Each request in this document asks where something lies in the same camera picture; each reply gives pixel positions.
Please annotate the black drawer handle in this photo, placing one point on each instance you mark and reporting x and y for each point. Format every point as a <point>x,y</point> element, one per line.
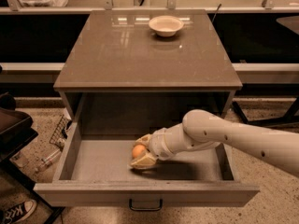
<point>145,206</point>

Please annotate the orange fruit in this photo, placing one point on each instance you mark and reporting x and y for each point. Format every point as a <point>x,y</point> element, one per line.
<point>137,150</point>

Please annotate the white paper bowl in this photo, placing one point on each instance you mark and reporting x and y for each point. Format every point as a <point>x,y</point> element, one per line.
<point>166,26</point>

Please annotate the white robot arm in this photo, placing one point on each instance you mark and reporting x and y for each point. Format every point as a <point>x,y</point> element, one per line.
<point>201,130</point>

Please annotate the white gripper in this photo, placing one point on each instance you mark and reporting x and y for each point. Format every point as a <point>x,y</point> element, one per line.
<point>159,144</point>

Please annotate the black and white sneaker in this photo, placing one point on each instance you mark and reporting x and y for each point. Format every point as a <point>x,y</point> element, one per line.
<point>18,212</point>

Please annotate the open grey top drawer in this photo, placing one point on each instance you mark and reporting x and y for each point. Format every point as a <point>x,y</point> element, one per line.
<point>94,167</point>

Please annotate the wire mesh basket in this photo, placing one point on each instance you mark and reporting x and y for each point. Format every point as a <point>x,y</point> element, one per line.
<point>60,133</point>

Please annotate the grey cabinet with counter top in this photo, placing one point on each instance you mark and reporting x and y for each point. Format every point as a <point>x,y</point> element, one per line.
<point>117,51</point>

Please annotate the black metal stand base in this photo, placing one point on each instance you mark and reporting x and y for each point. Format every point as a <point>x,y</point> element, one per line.
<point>291,116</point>

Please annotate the clear plastic bottle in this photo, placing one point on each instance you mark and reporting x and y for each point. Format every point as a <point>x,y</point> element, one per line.
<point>48,161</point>

